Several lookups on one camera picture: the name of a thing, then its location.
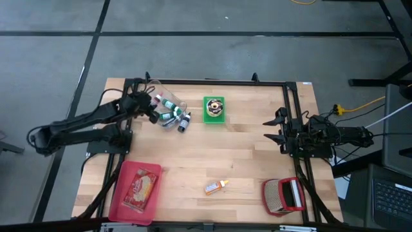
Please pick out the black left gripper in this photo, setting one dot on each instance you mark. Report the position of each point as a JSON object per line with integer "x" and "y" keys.
{"x": 136, "y": 104}

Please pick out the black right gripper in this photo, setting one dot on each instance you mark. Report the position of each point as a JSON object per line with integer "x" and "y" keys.
{"x": 296, "y": 135}

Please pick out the pink food colour bottle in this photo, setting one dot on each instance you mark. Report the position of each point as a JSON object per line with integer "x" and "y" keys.
{"x": 155, "y": 102}

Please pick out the black food colour bottle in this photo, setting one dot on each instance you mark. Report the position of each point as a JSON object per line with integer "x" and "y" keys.
{"x": 183, "y": 124}

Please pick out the chocolate iced toy donut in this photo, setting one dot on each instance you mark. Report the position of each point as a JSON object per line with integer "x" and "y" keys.
{"x": 210, "y": 111}

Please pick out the red plastic tray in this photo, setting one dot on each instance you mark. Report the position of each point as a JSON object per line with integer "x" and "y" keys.
{"x": 119, "y": 212}

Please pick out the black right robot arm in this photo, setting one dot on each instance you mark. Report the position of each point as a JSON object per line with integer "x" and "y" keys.
{"x": 351, "y": 135}

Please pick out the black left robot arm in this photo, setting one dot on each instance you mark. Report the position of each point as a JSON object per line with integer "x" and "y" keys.
{"x": 80, "y": 117}

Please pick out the clear plastic bin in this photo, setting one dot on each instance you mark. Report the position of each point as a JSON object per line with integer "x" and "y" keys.
{"x": 174, "y": 96}

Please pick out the white label sticker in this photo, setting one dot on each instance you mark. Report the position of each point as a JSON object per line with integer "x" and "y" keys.
{"x": 306, "y": 83}

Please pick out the green plastic basket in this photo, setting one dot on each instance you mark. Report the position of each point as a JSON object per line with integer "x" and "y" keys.
{"x": 214, "y": 120}

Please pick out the red-rimmed metal mesh holder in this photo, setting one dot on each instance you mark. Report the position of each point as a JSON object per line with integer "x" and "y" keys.
{"x": 273, "y": 196}

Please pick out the yellow food colour bottle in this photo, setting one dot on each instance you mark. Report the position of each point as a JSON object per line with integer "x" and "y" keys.
{"x": 212, "y": 188}

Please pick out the dark grey laptop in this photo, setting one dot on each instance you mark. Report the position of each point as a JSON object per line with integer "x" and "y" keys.
{"x": 391, "y": 199}

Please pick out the dark grey chair base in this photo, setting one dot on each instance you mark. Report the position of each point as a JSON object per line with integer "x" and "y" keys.
{"x": 9, "y": 147}

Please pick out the black aluminium table frame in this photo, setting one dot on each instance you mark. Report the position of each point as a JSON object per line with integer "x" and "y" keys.
{"x": 287, "y": 103}

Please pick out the black desk leg frame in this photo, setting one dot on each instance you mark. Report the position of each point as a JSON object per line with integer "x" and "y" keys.
{"x": 363, "y": 82}

